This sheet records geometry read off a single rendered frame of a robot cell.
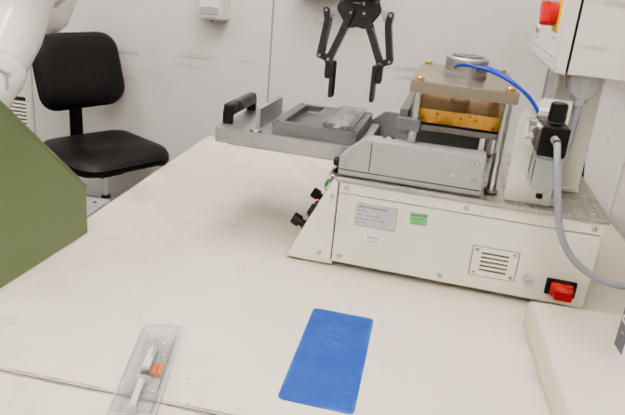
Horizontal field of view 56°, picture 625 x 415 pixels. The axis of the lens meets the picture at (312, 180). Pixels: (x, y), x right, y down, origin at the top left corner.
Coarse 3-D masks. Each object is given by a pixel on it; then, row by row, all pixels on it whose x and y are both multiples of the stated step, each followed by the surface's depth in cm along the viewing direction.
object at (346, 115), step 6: (342, 108) 125; (348, 108) 125; (354, 108) 126; (360, 108) 126; (336, 114) 118; (342, 114) 118; (348, 114) 119; (354, 114) 120; (360, 114) 120; (330, 120) 113; (336, 120) 113; (342, 120) 114; (348, 120) 114; (354, 120) 115; (348, 126) 110
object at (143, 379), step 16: (144, 336) 81; (160, 336) 81; (176, 336) 82; (144, 352) 78; (160, 352) 78; (128, 368) 74; (144, 368) 75; (160, 368) 75; (128, 384) 72; (144, 384) 72; (160, 384) 72; (112, 400) 69; (128, 400) 69; (144, 400) 69
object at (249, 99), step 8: (248, 96) 126; (256, 96) 129; (224, 104) 117; (232, 104) 116; (240, 104) 120; (248, 104) 125; (256, 104) 130; (224, 112) 117; (232, 112) 117; (224, 120) 117; (232, 120) 117
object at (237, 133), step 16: (256, 112) 129; (272, 112) 122; (224, 128) 114; (240, 128) 114; (256, 128) 115; (272, 128) 117; (368, 128) 124; (240, 144) 114; (256, 144) 113; (272, 144) 113; (288, 144) 112; (304, 144) 111; (320, 144) 110; (336, 144) 110
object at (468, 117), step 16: (432, 96) 116; (432, 112) 104; (448, 112) 103; (464, 112) 104; (480, 112) 105; (496, 112) 107; (432, 128) 105; (448, 128) 104; (464, 128) 104; (480, 128) 103; (496, 128) 102
